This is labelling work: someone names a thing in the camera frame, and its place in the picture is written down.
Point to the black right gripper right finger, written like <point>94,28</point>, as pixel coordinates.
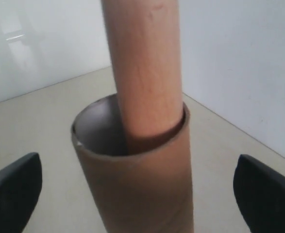
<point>260,195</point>

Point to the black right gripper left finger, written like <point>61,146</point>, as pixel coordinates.
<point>20,187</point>

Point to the brown cardboard tube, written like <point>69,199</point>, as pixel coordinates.
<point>149,192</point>

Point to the wooden paper towel holder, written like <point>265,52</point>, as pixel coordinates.
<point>144,43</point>

